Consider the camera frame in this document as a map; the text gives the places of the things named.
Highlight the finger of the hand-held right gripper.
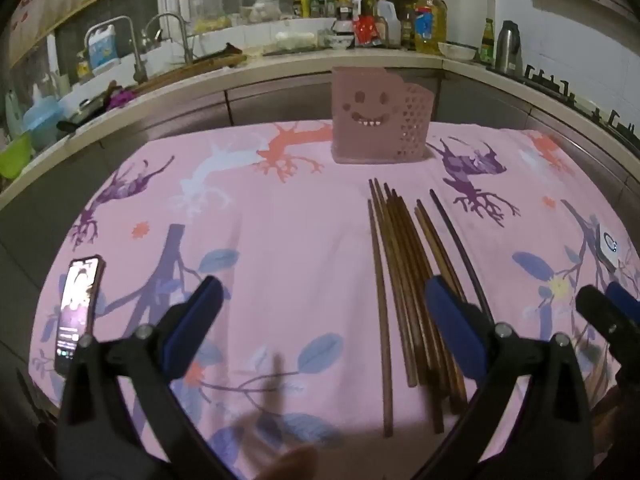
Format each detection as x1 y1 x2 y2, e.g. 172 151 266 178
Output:
575 285 626 361
606 281 640 331

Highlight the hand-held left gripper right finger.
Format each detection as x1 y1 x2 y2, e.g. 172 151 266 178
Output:
415 276 593 480

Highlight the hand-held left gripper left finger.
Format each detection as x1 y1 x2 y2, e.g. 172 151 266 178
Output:
55 275 236 480

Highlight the bundle of wooden chopsticks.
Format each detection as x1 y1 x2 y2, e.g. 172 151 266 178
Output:
367 177 471 438

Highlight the dark thin chopstick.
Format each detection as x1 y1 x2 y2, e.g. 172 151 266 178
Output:
429 188 494 323

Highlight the pink smiley chopstick holder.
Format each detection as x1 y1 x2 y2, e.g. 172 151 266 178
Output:
331 66 433 165

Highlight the person's left hand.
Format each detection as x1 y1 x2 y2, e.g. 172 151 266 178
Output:
255 446 320 480

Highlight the small white device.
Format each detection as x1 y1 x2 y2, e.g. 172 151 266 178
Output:
597 220 632 272

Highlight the pink printed cloth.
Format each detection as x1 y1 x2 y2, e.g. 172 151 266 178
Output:
27 120 640 480

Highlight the smartphone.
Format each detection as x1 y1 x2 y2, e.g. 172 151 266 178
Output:
54 255 106 376

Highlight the gas stove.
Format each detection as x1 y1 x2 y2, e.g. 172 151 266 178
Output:
520 62 640 143

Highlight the black pan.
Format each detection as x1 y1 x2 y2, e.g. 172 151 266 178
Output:
56 97 108 133

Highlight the purple cloth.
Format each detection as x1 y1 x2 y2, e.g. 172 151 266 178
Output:
106 86 137 111

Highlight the green plastic basin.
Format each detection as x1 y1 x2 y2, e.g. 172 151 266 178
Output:
0 132 33 180

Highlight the light blue plastic bucket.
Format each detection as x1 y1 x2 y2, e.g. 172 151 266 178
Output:
22 97 66 151

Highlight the wooden cutting board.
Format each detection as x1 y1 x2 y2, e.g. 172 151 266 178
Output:
132 42 248 95

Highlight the white bowl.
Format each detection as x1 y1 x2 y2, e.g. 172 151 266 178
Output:
438 41 477 63

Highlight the steel thermos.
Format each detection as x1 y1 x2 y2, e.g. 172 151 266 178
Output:
494 20 523 76

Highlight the steel faucet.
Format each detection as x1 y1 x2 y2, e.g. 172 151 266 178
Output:
144 12 196 67
85 15 149 84

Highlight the green glass bottle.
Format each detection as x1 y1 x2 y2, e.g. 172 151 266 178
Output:
480 18 496 64

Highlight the blue and white detergent jug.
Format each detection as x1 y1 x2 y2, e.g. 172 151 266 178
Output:
86 24 122 72

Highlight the dark sauce bottle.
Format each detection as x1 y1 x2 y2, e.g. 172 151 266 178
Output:
400 4 417 51

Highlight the yellow cooking oil bottle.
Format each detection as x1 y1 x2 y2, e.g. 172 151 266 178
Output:
414 0 448 56

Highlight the white plastic bag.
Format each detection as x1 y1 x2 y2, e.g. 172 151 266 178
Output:
275 30 318 52

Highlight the white plastic jug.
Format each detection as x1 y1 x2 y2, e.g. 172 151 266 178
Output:
376 0 403 48

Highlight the red packet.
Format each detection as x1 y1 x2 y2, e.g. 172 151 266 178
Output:
354 14 379 46

